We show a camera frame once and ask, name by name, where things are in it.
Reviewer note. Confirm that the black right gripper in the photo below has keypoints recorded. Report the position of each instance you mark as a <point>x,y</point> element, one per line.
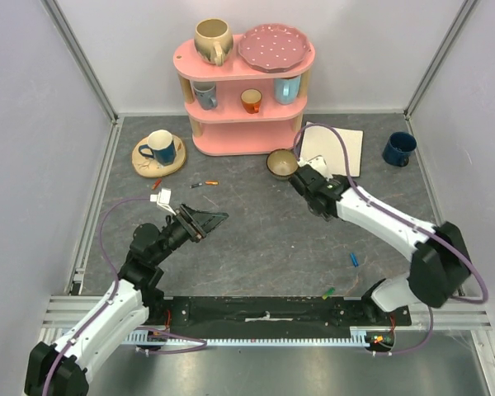
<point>304,181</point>

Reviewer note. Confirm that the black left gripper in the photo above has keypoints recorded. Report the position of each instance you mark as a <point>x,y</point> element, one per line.
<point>192,222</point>

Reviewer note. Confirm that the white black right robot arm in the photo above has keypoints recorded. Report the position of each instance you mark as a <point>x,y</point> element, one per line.
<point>435,271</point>

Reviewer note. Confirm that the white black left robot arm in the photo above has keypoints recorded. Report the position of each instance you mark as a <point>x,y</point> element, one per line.
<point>67,366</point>

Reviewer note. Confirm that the brown ceramic bowl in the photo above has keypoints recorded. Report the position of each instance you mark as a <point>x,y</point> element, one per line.
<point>281,163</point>

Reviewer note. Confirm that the white square plate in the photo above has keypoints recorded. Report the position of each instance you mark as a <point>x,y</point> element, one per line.
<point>320,141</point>

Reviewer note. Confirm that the red battery near plate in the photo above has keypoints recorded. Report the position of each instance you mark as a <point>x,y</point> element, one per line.
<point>156,184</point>

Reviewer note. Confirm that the blue battery right side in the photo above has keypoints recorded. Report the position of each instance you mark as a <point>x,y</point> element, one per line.
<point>354,260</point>

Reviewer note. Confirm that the round beige patterned plate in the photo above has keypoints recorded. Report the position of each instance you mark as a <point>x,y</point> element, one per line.
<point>150,168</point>

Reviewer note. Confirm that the teal mug cream inside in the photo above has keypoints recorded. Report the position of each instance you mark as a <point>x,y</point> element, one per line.
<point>160,147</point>

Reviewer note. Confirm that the dark blue mug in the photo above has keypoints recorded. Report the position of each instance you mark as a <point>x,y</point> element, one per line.
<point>399,148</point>

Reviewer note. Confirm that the green yellow battery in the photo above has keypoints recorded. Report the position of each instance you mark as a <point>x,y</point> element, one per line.
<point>328,293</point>

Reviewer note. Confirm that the light blue mug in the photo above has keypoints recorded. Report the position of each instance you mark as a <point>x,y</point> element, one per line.
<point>286,89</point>

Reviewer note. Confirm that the pink three-tier shelf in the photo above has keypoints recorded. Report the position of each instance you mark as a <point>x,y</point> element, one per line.
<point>248,120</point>

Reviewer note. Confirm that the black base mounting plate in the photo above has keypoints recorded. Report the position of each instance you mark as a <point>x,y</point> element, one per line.
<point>348,312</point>

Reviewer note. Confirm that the small orange cup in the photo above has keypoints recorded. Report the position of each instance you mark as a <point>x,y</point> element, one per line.
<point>251,100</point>

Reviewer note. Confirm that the grey blue mug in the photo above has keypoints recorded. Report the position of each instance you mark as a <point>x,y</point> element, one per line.
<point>205,93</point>

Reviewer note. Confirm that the pink polka dot plate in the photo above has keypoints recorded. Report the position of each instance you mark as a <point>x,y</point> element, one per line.
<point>273,48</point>

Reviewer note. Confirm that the beige ceramic mug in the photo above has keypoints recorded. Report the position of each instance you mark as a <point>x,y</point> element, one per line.
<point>213,41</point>

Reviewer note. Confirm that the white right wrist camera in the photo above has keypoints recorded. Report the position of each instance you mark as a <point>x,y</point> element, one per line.
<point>318,164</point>

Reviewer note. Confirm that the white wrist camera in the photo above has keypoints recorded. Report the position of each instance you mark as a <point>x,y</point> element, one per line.
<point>162,200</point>
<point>318,164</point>

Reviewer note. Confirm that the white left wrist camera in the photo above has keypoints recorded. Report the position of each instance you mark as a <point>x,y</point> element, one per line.
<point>162,200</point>

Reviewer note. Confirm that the white slotted cable duct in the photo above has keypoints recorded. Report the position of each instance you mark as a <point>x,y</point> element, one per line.
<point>144,338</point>

